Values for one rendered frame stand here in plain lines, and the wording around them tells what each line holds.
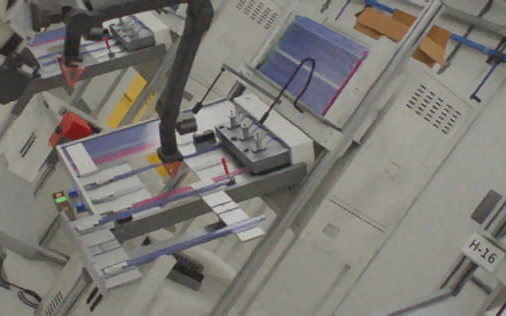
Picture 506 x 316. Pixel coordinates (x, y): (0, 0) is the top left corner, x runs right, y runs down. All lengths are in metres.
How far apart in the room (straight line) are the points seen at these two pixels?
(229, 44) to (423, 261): 1.43
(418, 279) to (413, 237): 0.24
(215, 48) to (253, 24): 0.23
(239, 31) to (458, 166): 1.30
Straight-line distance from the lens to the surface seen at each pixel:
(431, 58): 3.31
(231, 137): 2.91
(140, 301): 2.47
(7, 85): 2.55
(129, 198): 2.78
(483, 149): 4.41
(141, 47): 4.05
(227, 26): 4.14
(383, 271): 4.47
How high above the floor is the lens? 1.43
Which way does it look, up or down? 7 degrees down
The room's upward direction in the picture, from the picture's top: 34 degrees clockwise
